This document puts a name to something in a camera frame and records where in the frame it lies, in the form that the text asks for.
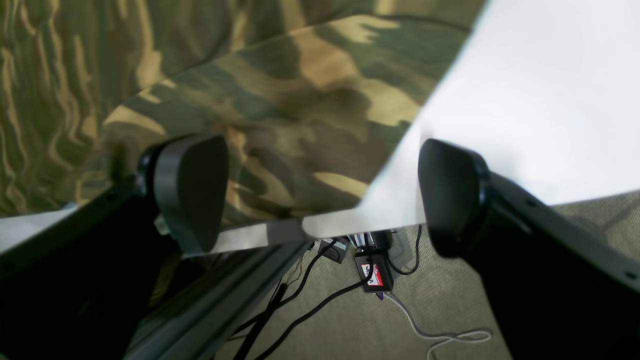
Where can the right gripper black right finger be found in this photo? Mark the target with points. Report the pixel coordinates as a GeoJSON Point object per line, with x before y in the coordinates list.
{"type": "Point", "coordinates": [509, 237]}

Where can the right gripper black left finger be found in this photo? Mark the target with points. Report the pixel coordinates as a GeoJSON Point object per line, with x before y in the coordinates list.
{"type": "Point", "coordinates": [183, 180]}

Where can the camouflage t-shirt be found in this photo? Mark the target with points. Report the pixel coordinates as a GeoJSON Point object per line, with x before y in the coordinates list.
{"type": "Point", "coordinates": [313, 97]}

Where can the power adapter red label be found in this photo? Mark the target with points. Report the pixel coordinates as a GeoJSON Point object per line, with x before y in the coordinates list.
{"type": "Point", "coordinates": [374, 270]}

